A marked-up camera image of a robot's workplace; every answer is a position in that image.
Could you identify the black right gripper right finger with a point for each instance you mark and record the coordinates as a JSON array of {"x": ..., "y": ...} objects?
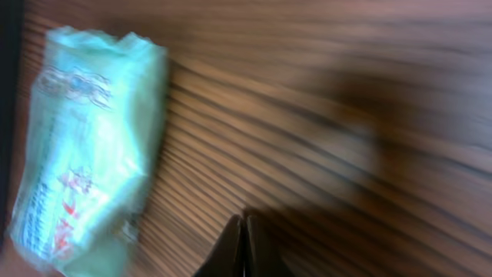
[{"x": 262, "y": 257}]

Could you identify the teal snack packet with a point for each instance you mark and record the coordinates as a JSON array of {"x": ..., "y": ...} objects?
[{"x": 96, "y": 119}]

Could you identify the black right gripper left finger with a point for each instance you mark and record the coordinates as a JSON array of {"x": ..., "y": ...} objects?
[{"x": 226, "y": 259}]

